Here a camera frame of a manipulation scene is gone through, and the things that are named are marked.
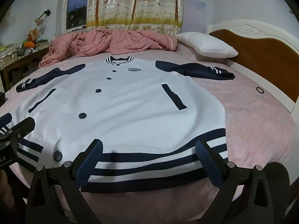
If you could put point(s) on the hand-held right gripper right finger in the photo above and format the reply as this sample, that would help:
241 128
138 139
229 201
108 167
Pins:
205 158

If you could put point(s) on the tree print curtain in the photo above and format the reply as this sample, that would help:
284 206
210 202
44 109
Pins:
135 4

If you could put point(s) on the white and navy baseball jacket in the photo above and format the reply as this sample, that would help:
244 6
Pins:
130 102

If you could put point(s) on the pink checked quilt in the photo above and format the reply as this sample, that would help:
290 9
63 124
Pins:
98 42

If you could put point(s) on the white framed window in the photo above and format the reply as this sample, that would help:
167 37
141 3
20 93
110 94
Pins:
77 7

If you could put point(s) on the white pillow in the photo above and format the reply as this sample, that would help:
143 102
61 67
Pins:
208 44

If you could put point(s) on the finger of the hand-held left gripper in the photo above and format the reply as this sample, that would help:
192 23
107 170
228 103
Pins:
22 127

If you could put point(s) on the wall lamp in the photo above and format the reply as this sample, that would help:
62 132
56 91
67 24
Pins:
43 16

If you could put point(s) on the orange plush toy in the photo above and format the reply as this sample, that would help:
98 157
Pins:
30 45

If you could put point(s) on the white and wood headboard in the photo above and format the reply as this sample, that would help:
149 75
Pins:
264 53

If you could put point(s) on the stack of papers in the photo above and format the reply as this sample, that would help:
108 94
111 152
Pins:
9 53

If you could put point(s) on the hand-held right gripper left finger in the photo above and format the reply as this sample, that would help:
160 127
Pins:
93 158

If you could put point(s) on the wooden desk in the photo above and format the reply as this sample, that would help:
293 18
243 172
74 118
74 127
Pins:
21 63

